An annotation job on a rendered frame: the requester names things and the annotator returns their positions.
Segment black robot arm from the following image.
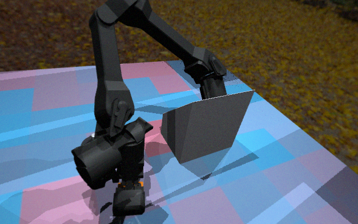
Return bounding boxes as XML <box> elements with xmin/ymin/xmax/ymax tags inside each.
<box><xmin>71</xmin><ymin>0</ymin><xmax>227</xmax><ymax>190</ymax></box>

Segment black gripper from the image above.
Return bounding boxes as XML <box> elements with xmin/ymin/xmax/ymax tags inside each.
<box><xmin>112</xmin><ymin>154</ymin><xmax>145</xmax><ymax>217</ymax></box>

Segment black round pedestal with silver shaft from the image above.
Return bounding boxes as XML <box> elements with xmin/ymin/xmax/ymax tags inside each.
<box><xmin>81</xmin><ymin>133</ymin><xmax>95</xmax><ymax>146</ymax></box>

